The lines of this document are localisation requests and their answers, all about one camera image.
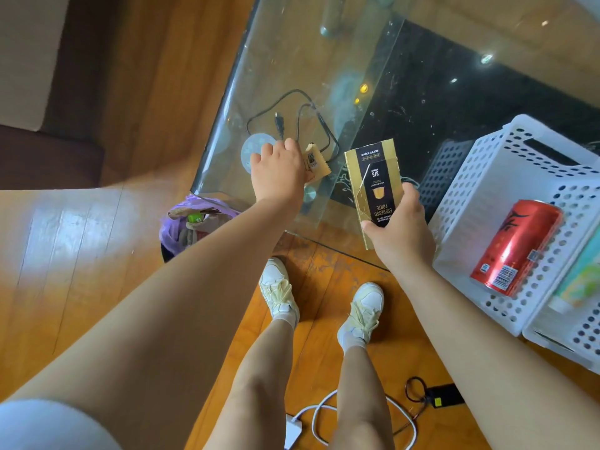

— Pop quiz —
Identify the gold black coffee capsule box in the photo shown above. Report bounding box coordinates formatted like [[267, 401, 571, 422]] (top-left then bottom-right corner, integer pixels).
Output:
[[344, 138, 407, 251]]

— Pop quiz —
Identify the red drink can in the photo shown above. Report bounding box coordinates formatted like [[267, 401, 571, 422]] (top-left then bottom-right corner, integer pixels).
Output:
[[470, 199, 564, 297]]

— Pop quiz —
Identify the black power cable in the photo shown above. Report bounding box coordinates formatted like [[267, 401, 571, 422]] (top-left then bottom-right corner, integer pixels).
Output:
[[246, 89, 341, 164]]

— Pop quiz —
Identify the person's leg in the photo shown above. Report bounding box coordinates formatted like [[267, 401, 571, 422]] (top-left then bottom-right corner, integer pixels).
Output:
[[204, 317, 301, 450], [328, 343, 397, 450]]

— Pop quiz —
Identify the black power adapter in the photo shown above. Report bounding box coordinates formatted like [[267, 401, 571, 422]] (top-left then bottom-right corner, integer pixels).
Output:
[[424, 383, 466, 409]]

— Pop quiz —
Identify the thin black looped cable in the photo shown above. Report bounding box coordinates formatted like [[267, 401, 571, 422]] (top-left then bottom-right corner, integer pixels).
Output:
[[404, 376, 430, 404]]

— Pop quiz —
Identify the person's right forearm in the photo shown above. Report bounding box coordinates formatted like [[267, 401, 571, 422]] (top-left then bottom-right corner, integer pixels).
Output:
[[387, 254, 600, 450]]

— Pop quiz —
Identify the person's right leg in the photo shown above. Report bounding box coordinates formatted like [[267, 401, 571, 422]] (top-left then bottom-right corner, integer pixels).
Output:
[[328, 343, 397, 450]]

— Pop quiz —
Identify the white charger plug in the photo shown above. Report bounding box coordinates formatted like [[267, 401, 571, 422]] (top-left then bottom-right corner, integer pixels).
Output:
[[283, 413, 303, 450]]

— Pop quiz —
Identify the person's right white shoe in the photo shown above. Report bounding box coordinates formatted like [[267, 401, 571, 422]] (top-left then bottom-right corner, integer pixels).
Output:
[[337, 282, 385, 353]]

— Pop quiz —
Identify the white charging cable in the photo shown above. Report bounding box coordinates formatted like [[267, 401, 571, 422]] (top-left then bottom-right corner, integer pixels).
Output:
[[286, 389, 418, 450]]

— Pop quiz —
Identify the trash bin with purple bag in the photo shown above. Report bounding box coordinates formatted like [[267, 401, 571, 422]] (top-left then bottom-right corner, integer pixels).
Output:
[[159, 194, 242, 264]]

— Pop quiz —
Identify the dark brown wooden furniture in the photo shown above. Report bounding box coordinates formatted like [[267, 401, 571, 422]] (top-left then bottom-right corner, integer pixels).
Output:
[[0, 124, 107, 191]]

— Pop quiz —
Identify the person's left forearm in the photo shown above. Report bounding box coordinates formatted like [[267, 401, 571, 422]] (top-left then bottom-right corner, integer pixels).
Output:
[[0, 196, 308, 420]]

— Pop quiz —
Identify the person's left white shoe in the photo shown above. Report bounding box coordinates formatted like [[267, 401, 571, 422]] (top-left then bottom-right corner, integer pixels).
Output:
[[259, 257, 301, 325]]

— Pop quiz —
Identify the person's light grey clothing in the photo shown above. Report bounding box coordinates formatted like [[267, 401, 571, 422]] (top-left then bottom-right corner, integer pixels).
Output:
[[0, 399, 123, 450]]

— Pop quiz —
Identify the torn gold cardboard piece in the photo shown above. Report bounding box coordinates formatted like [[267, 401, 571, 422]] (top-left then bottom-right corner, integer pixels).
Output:
[[304, 142, 333, 185]]

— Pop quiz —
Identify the green white tube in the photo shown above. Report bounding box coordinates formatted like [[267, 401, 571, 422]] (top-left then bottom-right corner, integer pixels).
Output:
[[547, 228, 600, 314]]

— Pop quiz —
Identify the person's white shoe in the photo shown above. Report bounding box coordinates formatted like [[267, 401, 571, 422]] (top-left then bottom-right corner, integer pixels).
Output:
[[337, 282, 385, 353], [259, 257, 301, 325]]

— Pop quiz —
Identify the person's left leg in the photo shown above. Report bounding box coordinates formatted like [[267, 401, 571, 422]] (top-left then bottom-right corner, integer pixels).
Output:
[[204, 317, 301, 450]]

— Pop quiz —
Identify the person's right hand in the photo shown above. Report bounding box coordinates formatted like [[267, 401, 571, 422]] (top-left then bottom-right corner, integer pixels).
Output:
[[361, 182, 439, 273]]

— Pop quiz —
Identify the beige sofa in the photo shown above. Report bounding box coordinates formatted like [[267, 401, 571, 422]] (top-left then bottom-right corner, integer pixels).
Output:
[[0, 0, 71, 132]]

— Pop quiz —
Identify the white round disc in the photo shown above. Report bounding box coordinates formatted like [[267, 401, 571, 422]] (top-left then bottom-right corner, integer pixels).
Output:
[[240, 132, 277, 174]]

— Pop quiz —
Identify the white perforated plastic basket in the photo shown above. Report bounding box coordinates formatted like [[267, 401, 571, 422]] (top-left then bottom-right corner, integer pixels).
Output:
[[522, 276, 600, 376], [429, 113, 600, 338]]

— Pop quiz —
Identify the person's left hand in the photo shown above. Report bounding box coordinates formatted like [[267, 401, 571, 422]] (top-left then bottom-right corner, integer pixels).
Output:
[[250, 137, 308, 207]]

